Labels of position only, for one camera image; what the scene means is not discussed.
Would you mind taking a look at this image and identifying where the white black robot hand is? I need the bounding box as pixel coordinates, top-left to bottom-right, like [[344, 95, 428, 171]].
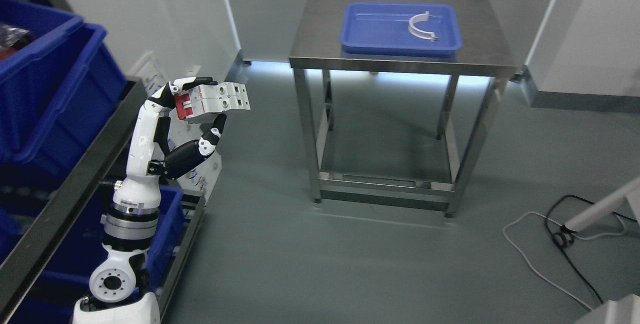
[[113, 76, 227, 208]]

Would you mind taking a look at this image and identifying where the grey red circuit breaker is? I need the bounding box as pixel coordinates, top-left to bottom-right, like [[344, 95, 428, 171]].
[[173, 82, 250, 125]]

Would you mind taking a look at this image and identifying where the large blue bin left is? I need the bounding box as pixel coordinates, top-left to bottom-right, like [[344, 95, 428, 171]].
[[1, 23, 127, 163]]

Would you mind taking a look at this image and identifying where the lower blue bin left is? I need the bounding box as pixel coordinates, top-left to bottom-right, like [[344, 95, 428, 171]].
[[9, 186, 185, 323]]

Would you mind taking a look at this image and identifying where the blue bin far left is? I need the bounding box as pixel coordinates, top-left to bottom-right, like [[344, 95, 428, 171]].
[[0, 0, 83, 106]]

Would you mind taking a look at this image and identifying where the stainless steel table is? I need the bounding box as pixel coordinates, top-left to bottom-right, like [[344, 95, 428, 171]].
[[289, 0, 517, 218]]

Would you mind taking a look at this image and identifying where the blue plastic tray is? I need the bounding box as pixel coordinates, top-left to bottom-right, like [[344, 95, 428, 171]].
[[340, 2, 463, 57]]

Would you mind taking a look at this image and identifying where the white curved pipe clamp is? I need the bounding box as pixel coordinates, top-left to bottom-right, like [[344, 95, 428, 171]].
[[408, 12, 440, 43]]

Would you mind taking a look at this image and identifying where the white stand pole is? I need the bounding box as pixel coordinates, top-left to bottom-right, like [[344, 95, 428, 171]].
[[560, 177, 640, 234]]

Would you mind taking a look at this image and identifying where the white cable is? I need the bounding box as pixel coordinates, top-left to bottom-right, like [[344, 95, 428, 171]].
[[502, 211, 631, 312]]

